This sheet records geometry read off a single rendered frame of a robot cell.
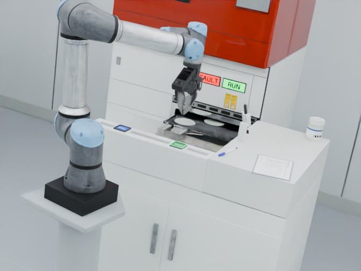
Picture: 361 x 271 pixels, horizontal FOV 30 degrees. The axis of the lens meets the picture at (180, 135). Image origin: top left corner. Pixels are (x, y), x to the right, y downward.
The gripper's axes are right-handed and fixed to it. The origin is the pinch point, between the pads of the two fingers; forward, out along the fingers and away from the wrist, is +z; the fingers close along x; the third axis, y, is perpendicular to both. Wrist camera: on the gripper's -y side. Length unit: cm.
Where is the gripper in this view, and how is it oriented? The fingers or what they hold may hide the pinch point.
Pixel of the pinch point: (182, 112)
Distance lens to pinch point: 266.7
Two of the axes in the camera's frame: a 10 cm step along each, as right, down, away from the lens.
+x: -9.0, -2.6, 3.5
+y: 4.1, -2.6, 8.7
